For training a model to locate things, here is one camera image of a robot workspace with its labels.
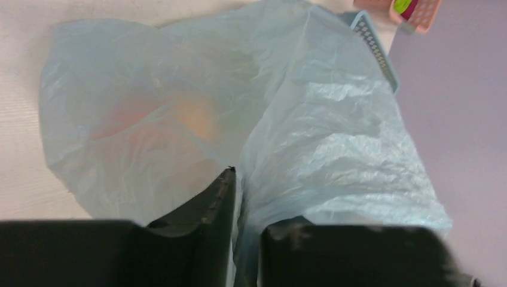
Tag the pink plastic basket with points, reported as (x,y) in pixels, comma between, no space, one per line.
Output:
(420,21)

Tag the small green toy lime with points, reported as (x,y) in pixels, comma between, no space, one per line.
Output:
(400,6)

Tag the light blue plastic grocery bag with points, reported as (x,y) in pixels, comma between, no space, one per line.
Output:
(137,120)

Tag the light blue plastic basket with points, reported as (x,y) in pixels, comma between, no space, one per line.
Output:
(361,23)

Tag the maroon toy vegetable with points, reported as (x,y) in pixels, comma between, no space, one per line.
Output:
(408,13)

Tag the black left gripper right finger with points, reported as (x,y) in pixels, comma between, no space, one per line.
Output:
(295,252)

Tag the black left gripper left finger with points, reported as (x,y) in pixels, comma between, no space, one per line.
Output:
(189,246)

